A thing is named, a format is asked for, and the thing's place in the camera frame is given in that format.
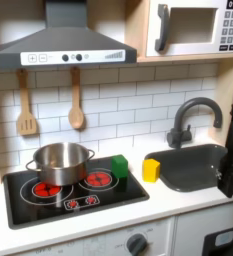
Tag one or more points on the yellow block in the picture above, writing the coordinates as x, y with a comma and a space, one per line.
150, 170

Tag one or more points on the green block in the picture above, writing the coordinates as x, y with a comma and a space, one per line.
120, 166

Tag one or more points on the dark grey sink basin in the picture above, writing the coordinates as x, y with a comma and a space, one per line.
188, 170

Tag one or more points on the dark grey tap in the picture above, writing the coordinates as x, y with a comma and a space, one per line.
179, 133

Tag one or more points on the black stove cooktop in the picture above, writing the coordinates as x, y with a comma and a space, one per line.
128, 195

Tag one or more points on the grey oven knob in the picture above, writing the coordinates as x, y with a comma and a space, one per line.
136, 244

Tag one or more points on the white toy microwave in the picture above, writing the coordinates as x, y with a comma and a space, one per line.
194, 48

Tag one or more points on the wooden spoon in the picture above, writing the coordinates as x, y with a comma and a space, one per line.
76, 116

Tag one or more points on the steel pot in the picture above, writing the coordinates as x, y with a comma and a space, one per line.
63, 166

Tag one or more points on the grey range hood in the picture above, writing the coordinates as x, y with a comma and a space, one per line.
64, 43

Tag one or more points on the wooden slotted spatula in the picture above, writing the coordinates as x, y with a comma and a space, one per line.
26, 124

